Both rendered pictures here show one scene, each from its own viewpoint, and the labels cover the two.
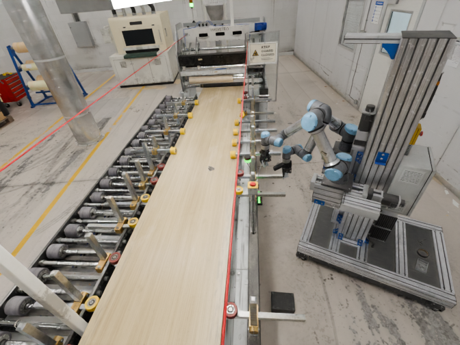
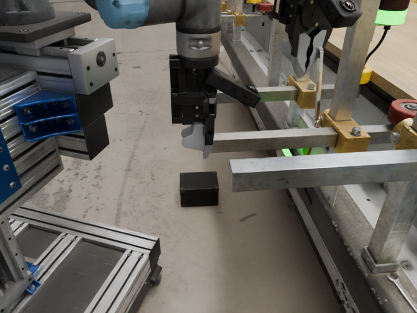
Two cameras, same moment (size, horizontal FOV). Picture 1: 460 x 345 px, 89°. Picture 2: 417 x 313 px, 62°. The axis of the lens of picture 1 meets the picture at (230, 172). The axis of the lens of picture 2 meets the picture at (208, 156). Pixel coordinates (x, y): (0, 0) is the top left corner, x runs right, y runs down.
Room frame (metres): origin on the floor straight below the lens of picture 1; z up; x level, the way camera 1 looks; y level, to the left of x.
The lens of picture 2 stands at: (2.34, -0.65, 1.20)
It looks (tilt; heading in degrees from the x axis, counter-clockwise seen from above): 33 degrees down; 167
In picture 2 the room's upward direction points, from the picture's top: straight up
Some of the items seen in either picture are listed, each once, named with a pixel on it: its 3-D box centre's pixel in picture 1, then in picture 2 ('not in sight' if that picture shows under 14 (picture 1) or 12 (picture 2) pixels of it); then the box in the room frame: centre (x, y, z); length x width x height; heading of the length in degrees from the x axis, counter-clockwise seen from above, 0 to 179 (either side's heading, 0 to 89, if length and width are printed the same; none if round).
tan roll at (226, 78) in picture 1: (222, 79); not in sight; (4.41, -0.01, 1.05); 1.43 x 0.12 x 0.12; 83
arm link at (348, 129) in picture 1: (349, 132); not in sight; (1.87, -1.12, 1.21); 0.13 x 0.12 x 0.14; 22
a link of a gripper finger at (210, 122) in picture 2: not in sight; (208, 123); (1.78, -0.51, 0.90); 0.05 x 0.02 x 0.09; 173
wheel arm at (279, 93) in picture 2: (261, 194); (280, 94); (1.54, -0.26, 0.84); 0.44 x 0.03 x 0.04; 83
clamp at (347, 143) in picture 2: not in sight; (342, 131); (1.78, -0.22, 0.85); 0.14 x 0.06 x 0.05; 173
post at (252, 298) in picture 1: (253, 319); (238, 4); (0.52, -0.06, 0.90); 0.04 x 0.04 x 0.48; 83
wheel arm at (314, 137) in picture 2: (259, 176); (315, 138); (1.79, -0.29, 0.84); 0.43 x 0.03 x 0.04; 83
